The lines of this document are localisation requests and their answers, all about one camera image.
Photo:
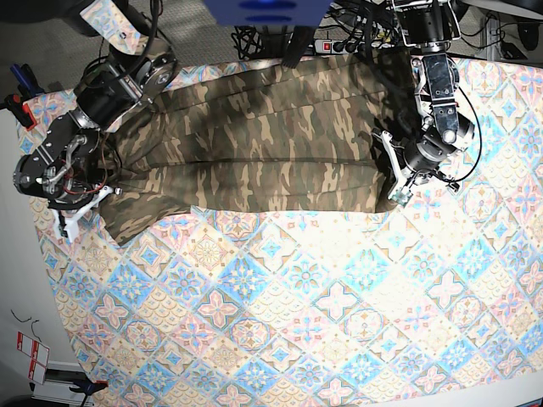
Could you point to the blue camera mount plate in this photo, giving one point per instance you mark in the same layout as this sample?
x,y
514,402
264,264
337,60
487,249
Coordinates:
x,y
268,12

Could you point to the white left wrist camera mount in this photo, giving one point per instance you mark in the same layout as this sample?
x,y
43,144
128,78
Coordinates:
x,y
404,178

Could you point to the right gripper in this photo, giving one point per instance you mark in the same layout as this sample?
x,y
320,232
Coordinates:
x,y
72,193

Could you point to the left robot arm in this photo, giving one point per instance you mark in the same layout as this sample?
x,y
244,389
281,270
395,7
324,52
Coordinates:
x,y
427,29

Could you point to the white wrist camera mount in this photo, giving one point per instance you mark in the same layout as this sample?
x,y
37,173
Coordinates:
x,y
67,215
404,178

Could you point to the white power strip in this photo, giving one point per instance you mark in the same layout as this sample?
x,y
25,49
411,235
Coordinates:
x,y
337,47

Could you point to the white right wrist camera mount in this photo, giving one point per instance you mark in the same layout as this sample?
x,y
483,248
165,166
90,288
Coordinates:
x,y
67,215

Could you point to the camouflage T-shirt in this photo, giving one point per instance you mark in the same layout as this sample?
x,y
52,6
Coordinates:
x,y
262,140

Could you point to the black blue bottom clamp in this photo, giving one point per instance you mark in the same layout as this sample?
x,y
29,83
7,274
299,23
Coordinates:
x,y
87,387

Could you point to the blue table clamp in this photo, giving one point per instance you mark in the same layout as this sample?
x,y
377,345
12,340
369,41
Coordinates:
x,y
28,84

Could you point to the red black table clamp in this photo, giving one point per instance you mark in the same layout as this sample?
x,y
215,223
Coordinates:
x,y
20,110

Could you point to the red white label tag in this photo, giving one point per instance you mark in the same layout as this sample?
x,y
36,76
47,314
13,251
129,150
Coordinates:
x,y
37,354

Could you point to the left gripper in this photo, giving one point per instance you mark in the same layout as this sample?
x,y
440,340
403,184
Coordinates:
x,y
428,152

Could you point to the patterned tile tablecloth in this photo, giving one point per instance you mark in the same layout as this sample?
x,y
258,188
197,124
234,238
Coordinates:
x,y
313,309

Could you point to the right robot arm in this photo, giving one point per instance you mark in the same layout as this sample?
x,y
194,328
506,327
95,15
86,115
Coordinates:
x,y
69,168

